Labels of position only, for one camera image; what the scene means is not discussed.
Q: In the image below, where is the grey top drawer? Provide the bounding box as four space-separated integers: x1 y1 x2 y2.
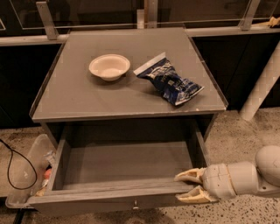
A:
28 128 209 216

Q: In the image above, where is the left metal bracket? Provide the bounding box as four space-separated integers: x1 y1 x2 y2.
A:
36 1 58 40

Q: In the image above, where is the blue chip bag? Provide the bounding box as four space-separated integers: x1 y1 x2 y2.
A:
133 52 204 106

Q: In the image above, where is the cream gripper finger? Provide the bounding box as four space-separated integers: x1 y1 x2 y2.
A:
174 168 205 184
176 185 219 204

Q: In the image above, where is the yellow object on rail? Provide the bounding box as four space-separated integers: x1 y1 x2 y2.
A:
263 17 280 27

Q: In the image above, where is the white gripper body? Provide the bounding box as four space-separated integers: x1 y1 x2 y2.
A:
202 164 236 200

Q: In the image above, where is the yellow crumpled wrapper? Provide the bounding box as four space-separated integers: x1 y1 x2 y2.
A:
35 187 46 197

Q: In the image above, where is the metal bracket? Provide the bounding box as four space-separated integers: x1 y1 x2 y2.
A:
36 1 58 40
238 0 261 31

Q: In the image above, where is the centre metal post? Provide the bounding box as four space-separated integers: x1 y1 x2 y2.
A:
144 0 158 28

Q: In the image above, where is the red apple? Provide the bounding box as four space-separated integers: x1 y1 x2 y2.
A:
44 168 52 179

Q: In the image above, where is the metal rail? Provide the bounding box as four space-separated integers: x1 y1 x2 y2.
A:
0 24 280 46

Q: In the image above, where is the grey drawer cabinet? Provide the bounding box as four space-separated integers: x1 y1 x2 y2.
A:
30 28 228 144

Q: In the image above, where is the white paper bowl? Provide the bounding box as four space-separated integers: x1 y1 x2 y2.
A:
88 54 130 81

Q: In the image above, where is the right metal bracket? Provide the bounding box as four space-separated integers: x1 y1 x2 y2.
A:
238 0 261 31

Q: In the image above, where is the small packet in bin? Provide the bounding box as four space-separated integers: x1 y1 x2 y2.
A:
44 150 56 166

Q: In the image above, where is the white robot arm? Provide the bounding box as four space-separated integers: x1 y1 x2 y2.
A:
174 43 280 204

